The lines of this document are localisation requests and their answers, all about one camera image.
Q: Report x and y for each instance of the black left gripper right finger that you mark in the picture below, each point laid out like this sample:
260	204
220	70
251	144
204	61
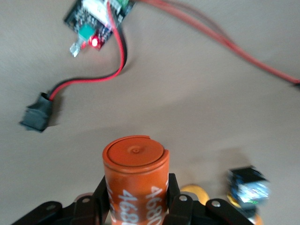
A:
187	213

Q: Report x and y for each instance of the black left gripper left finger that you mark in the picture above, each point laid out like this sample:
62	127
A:
70	213

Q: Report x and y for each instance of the yellow mushroom push button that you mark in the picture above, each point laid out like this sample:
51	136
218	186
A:
248	185
199	191

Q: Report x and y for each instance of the orange 4680 cylinder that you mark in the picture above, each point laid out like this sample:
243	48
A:
133	182

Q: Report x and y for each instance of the red-black lead with black plug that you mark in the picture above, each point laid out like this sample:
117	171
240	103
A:
37	112

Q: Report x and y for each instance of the red-black conveyor motor lead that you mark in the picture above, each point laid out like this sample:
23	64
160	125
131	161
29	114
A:
234	48

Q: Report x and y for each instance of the black speed controller board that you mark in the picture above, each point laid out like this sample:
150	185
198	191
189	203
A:
93	18

